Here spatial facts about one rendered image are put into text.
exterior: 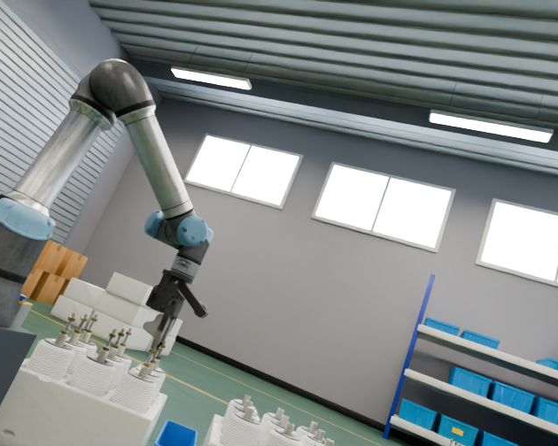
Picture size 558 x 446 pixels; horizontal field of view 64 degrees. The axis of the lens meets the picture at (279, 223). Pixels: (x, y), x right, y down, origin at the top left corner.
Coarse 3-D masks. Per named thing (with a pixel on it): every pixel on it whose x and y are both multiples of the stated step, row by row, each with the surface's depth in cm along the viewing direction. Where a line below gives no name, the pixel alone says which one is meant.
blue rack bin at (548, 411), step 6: (534, 402) 482; (540, 402) 463; (546, 402) 461; (552, 402) 460; (534, 408) 476; (540, 408) 461; (546, 408) 460; (552, 408) 459; (534, 414) 471; (540, 414) 460; (546, 414) 458; (552, 414) 457; (546, 420) 456; (552, 420) 455
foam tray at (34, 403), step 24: (24, 360) 118; (24, 384) 108; (48, 384) 109; (0, 408) 106; (24, 408) 107; (48, 408) 108; (72, 408) 108; (96, 408) 109; (120, 408) 110; (0, 432) 105; (24, 432) 106; (48, 432) 107; (72, 432) 107; (96, 432) 108; (120, 432) 109; (144, 432) 110
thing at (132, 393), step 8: (128, 376) 116; (120, 384) 116; (128, 384) 114; (136, 384) 115; (144, 384) 115; (152, 384) 117; (120, 392) 114; (128, 392) 114; (136, 392) 114; (144, 392) 115; (152, 392) 118; (112, 400) 115; (120, 400) 113; (128, 400) 113; (136, 400) 114; (144, 400) 115; (128, 408) 113; (136, 408) 114; (144, 408) 116
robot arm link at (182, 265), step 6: (174, 258) 127; (180, 258) 125; (174, 264) 125; (180, 264) 124; (186, 264) 124; (192, 264) 125; (174, 270) 125; (180, 270) 124; (186, 270) 124; (192, 270) 125; (192, 276) 125
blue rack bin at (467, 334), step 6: (468, 330) 502; (462, 336) 513; (468, 336) 500; (474, 336) 499; (480, 336) 496; (486, 336) 495; (480, 342) 495; (486, 342) 493; (492, 342) 491; (498, 342) 490; (492, 348) 490
